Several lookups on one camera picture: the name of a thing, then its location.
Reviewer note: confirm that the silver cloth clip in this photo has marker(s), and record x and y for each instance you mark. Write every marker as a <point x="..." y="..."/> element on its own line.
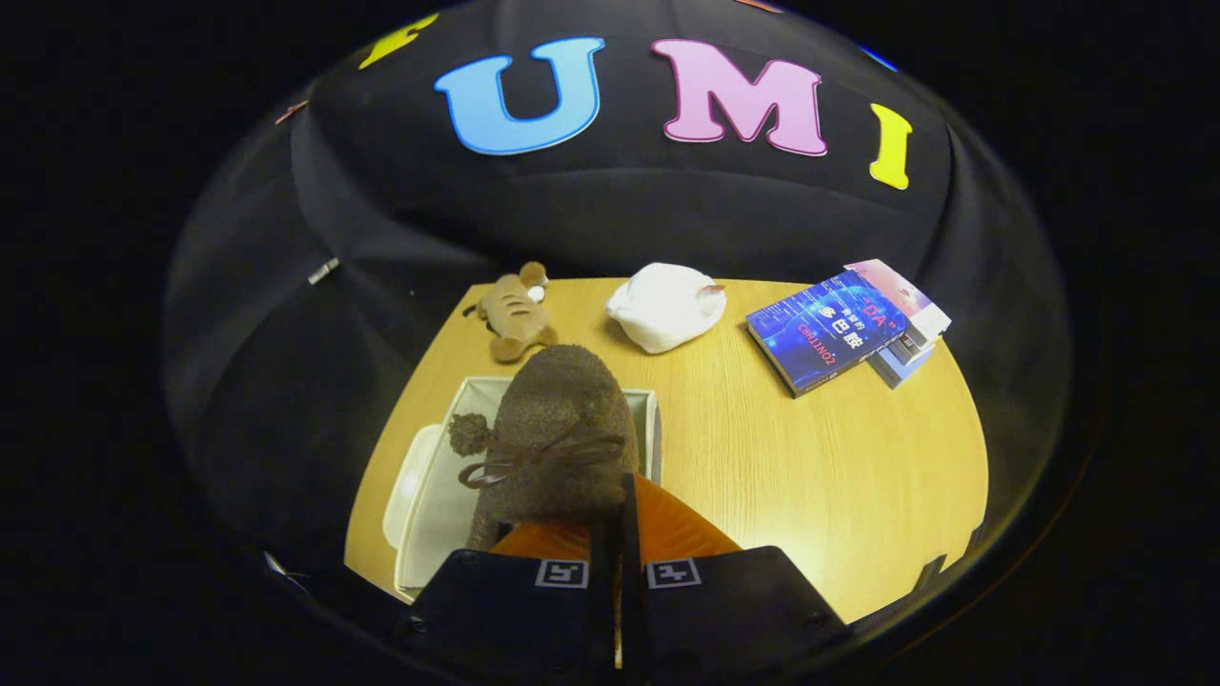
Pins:
<point x="323" y="271"/>

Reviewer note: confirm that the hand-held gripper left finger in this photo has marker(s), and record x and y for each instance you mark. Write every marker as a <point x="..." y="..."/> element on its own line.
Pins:
<point x="515" y="610"/>

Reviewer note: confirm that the black backdrop cloth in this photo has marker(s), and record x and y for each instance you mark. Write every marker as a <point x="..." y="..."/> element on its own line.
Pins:
<point x="620" y="210"/>

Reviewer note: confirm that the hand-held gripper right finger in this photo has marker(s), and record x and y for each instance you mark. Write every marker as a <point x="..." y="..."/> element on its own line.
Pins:
<point x="734" y="610"/>

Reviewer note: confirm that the brown striped plush toy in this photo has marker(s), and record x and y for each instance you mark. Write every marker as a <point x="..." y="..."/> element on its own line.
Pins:
<point x="515" y="314"/>

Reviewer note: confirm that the fabric storage box with lid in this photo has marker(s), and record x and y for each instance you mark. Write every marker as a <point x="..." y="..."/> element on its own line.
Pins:
<point x="438" y="514"/>

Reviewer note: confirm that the light blue book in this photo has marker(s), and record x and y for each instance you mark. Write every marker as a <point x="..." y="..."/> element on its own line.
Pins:
<point x="905" y="360"/>

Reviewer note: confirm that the pink cloth clip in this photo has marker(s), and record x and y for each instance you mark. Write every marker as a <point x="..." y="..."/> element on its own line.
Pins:
<point x="292" y="111"/>

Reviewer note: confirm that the white plush toy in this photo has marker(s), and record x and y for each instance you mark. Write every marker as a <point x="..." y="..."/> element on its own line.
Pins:
<point x="662" y="310"/>

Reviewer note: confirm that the pink and white book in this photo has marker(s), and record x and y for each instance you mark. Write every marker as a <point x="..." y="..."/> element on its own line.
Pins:
<point x="915" y="305"/>

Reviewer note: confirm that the brown fluffy shoe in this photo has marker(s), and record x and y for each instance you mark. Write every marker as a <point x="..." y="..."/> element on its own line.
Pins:
<point x="562" y="400"/>

